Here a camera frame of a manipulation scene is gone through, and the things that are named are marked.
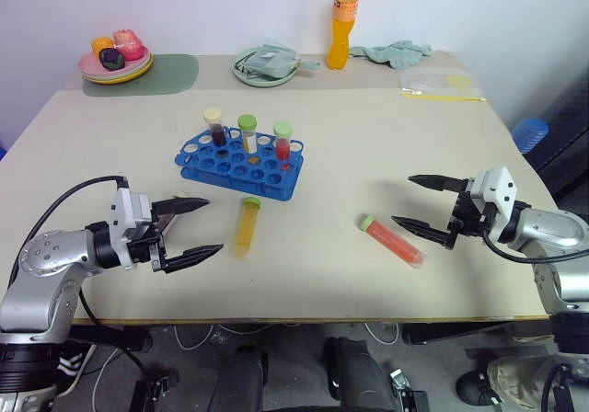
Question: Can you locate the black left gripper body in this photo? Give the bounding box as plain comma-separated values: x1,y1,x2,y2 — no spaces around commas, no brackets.
124,200,179,274

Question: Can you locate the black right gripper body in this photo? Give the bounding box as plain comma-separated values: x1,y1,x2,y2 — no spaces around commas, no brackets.
445,177,490,250

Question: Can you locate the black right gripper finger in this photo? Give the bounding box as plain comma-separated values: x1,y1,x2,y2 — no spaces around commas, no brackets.
390,215,455,248
407,174,468,194

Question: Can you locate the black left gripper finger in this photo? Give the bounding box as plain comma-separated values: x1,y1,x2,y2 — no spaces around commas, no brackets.
162,243,225,275
152,196,212,219

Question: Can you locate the green-capped orange powder tube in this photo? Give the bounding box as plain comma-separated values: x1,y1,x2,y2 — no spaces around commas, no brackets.
359,213,426,272

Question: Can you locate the green-capped yellow powder tube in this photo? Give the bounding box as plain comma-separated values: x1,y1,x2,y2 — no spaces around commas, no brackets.
232,195,263,261

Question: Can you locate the blue test tube rack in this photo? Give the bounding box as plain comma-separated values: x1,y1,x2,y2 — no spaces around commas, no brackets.
173,126,305,201

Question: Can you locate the cream-capped dark red tube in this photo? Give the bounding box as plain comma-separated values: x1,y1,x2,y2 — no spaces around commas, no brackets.
202,108,228,149

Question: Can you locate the green-capped yellow white tube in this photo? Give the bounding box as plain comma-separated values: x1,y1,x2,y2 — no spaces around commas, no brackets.
237,113,260,154

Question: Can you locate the green-capped red liquid tube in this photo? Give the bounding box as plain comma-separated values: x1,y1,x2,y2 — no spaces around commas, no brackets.
272,120,295,163

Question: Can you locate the clear plastic zip bag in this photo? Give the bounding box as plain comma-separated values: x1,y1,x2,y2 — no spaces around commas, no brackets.
398,68,489,103

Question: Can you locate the blue ribbed plastic object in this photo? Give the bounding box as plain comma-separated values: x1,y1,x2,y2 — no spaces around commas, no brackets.
511,117,550,155

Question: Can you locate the green placemat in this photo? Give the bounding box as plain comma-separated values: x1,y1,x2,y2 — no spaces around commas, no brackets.
81,52,201,98

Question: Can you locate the dark rounded shape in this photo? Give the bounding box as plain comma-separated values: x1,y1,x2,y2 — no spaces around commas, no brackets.
320,336,398,412
214,341,271,412

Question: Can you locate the black furniture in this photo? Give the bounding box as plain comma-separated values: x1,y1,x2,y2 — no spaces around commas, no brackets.
527,60,589,204

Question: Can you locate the light green cloth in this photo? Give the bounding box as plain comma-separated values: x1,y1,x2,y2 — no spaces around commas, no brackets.
349,40,435,70

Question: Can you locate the yellow plate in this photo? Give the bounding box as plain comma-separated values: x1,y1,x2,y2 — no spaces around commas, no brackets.
81,57,155,86

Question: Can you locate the black white-striped shoe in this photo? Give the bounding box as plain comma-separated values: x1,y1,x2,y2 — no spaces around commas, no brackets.
55,341,98,391

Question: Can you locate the pale green plate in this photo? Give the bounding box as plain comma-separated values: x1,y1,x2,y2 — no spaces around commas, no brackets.
230,48,303,88

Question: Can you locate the dark purple toy fruit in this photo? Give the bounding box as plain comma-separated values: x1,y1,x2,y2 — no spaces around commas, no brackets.
98,48,126,70

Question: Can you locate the khaki trouser leg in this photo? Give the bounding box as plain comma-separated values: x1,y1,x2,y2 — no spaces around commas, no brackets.
486,354,560,412

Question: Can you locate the pink plate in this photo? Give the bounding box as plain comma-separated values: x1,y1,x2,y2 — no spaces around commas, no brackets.
76,46,153,76

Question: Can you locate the pink toy apple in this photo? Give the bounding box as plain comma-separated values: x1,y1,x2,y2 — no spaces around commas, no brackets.
112,29,144,62

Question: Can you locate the orange toy fruit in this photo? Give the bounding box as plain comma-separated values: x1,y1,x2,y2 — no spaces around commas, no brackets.
90,37,115,59

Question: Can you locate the orange soda bottle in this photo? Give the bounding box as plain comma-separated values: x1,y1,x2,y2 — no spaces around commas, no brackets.
326,0,361,71

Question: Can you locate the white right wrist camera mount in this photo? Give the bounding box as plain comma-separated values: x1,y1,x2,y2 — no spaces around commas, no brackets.
468,166,518,229

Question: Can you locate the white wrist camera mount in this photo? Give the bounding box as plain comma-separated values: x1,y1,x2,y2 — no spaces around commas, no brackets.
109,187,154,270
468,166,518,229

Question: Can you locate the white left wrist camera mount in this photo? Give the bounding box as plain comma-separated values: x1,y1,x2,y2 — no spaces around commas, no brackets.
109,187,154,270

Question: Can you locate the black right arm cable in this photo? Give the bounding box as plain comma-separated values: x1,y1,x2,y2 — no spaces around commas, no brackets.
481,225,589,264

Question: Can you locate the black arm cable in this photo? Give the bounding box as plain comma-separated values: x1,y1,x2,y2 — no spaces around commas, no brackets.
481,225,589,264
8,175,131,293

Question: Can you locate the white floor cable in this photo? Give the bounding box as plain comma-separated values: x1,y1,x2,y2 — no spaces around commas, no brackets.
365,322,402,348
173,323,215,352

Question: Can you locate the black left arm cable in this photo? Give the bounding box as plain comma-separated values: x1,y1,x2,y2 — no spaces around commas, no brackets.
8,175,131,293

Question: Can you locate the black table frame bar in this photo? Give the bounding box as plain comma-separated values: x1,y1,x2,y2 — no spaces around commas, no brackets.
401,321,556,347

